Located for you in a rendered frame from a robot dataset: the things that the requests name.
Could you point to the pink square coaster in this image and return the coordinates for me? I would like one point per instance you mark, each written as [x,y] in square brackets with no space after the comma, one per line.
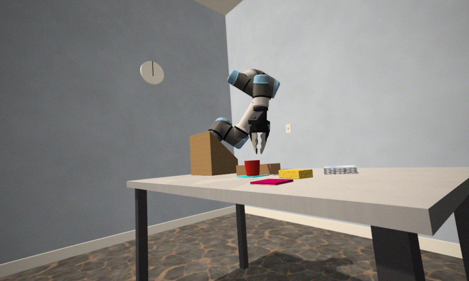
[271,182]

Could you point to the yellow sponge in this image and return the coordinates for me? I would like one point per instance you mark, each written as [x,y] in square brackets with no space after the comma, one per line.
[296,173]

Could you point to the red cup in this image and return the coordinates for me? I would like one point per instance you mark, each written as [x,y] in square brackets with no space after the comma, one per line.
[252,167]

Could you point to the blue and white checkered towel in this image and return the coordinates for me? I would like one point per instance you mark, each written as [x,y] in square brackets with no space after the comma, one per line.
[343,169]

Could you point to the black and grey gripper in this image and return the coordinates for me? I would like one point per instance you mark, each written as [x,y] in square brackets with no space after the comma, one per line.
[263,126]

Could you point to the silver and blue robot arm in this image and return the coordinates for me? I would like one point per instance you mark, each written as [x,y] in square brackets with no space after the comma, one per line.
[261,88]

